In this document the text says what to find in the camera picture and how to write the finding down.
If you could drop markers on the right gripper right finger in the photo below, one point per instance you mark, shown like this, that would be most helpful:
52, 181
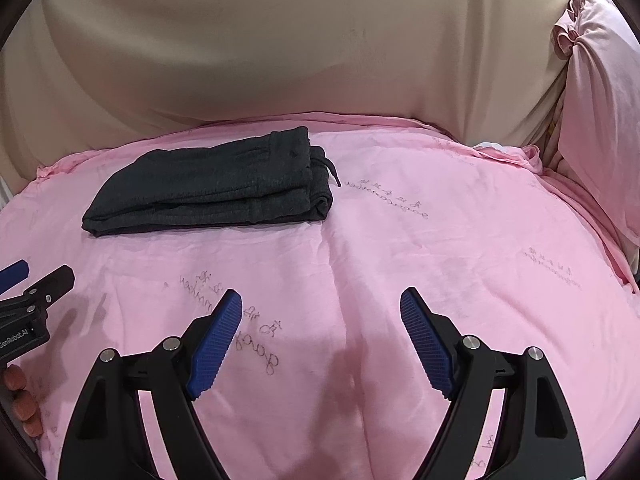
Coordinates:
536, 436

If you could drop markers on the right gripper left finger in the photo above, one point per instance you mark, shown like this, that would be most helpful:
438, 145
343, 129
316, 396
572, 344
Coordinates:
106, 438

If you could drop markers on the dark grey pants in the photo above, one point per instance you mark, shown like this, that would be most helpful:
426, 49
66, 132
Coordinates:
277, 178

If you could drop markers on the pink bed sheet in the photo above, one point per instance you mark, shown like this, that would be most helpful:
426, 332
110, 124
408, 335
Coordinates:
322, 381

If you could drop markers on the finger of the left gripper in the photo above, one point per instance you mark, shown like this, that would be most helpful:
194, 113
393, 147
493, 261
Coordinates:
13, 275
49, 289

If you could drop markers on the pink pillow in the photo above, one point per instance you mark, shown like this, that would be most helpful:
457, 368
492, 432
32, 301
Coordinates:
599, 133

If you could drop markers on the left hand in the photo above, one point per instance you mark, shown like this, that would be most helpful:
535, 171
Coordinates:
24, 405

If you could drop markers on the beige curtain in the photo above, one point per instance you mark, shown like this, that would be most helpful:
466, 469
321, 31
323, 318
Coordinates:
81, 75

